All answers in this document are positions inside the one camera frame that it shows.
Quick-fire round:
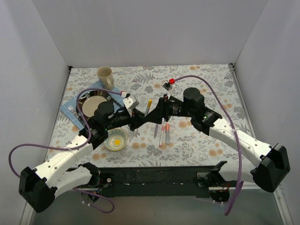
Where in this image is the white pen yellow tip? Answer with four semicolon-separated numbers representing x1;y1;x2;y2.
144;104;151;117

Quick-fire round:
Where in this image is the purple pen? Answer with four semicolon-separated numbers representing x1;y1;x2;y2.
153;124;158;139

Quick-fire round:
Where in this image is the grey orange highlighter pen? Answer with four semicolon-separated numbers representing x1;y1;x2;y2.
165;131;170;145

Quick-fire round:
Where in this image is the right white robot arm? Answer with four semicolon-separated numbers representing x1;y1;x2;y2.
146;88;290;192

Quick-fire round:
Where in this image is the floral tablecloth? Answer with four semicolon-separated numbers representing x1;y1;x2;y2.
45;64;260;168

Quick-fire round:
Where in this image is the dark rimmed beige plate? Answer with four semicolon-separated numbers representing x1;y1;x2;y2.
75;90;113;122

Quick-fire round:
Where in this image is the patterned bowl yellow centre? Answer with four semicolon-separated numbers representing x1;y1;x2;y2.
104;128;127;151

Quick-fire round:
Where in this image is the silver fork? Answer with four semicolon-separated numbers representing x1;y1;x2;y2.
67;105;77;117

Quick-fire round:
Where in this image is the beige mug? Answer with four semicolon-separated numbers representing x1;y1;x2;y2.
96;67;114;90

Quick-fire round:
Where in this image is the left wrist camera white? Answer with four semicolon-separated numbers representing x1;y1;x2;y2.
121;91;139;113

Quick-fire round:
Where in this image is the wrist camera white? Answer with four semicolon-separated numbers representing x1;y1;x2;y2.
121;91;139;113
162;78;175;98

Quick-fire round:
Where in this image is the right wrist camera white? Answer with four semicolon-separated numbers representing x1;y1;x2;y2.
162;78;175;98

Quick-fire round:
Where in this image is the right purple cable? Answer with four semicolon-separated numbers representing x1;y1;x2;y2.
174;75;244;216

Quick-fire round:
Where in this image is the purple cable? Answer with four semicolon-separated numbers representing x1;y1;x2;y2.
8;88;127;213
174;75;244;216

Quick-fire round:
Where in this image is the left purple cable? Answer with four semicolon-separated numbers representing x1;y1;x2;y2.
8;88;127;213

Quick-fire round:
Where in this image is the black base frame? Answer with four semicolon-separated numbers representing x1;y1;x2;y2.
63;165;251;200

